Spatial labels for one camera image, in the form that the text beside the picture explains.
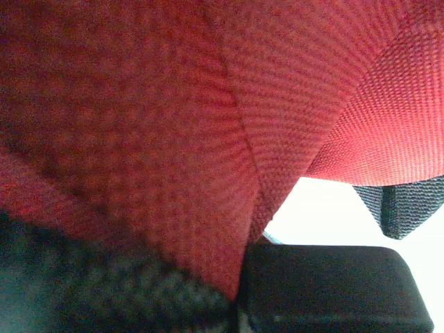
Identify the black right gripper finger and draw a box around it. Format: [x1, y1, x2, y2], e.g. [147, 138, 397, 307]
[239, 244, 434, 332]

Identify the red student backpack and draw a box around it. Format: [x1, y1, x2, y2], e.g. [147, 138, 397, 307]
[1, 1, 443, 332]

